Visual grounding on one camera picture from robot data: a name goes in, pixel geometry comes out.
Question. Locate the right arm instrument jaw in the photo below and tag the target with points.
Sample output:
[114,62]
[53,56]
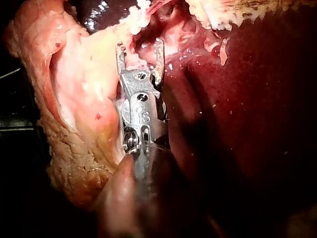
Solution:
[121,59]
[159,62]

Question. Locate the right arm instrument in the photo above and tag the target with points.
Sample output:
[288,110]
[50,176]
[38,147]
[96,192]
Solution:
[142,109]

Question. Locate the dark red liver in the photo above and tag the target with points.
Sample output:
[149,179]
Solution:
[247,111]

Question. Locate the pale fatty tissue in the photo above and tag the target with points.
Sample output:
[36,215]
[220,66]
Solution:
[138,17]
[223,12]

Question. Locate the gallbladder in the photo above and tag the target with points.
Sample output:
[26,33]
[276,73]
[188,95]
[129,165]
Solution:
[81,99]

